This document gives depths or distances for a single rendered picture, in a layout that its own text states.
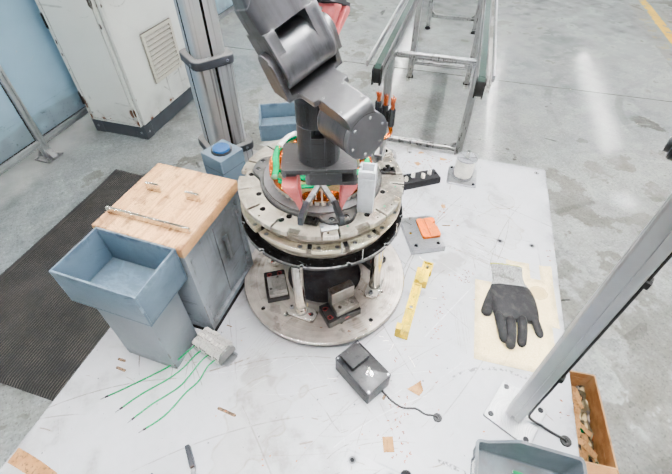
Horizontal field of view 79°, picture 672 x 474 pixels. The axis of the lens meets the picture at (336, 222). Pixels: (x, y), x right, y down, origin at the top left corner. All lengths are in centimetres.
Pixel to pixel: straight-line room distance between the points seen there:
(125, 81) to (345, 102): 262
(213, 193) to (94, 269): 25
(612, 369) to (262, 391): 155
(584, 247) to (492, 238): 135
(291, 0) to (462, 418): 75
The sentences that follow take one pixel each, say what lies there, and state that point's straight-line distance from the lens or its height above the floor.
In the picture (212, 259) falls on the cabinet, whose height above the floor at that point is 95.
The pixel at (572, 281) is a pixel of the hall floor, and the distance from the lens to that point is 229.
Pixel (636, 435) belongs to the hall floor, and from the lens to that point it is 199.
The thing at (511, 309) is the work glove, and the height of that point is 80.
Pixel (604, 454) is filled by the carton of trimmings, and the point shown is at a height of 15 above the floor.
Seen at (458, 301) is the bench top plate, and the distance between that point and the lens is 102.
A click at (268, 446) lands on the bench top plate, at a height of 78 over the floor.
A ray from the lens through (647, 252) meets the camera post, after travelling 55.
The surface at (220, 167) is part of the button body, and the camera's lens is 98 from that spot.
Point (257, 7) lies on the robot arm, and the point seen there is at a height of 146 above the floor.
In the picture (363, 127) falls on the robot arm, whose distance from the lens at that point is 44.
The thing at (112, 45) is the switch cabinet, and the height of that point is 65.
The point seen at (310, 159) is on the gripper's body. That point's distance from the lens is 54.
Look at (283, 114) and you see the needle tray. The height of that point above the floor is 103.
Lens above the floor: 159
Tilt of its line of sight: 45 degrees down
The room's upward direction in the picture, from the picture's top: straight up
